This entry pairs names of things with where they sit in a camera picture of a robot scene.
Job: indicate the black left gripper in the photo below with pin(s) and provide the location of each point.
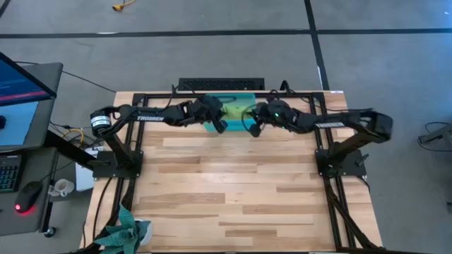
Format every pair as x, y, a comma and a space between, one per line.
206, 109

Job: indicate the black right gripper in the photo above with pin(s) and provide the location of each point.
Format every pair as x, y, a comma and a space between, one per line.
275, 113

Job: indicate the green microfiber towel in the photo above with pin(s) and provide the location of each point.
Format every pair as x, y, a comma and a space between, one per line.
236, 111

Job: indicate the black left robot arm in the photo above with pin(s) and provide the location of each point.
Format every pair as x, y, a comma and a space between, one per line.
148, 118

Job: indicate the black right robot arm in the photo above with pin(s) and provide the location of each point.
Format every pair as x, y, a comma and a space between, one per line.
339, 125

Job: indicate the teal translucent plastic basket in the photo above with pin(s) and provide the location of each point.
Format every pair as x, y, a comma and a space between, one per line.
243, 97

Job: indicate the white round bowl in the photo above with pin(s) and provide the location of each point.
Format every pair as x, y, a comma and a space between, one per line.
149, 231

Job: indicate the black desk support bar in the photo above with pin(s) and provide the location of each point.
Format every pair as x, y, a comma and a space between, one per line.
63, 148

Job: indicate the dark green cloth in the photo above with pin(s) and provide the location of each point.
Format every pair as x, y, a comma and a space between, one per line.
120, 236

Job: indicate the white mug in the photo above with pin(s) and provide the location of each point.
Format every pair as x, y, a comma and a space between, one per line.
63, 187

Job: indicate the computer monitor with blue screen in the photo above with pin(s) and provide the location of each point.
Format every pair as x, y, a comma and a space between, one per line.
21, 106

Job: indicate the black caster wheel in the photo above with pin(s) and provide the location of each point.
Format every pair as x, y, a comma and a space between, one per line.
50, 231

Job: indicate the black computer mouse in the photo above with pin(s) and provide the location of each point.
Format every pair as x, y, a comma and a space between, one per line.
27, 195

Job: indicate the black backlit keyboard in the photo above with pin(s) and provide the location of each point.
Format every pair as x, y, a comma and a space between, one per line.
8, 174

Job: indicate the grey desk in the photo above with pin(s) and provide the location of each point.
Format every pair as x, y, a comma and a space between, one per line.
10, 218

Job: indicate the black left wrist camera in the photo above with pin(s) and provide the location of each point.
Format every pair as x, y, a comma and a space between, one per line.
221, 127

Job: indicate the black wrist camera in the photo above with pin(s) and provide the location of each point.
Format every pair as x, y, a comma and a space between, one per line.
221, 127
255, 130

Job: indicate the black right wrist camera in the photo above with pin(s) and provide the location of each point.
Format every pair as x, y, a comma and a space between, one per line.
255, 130

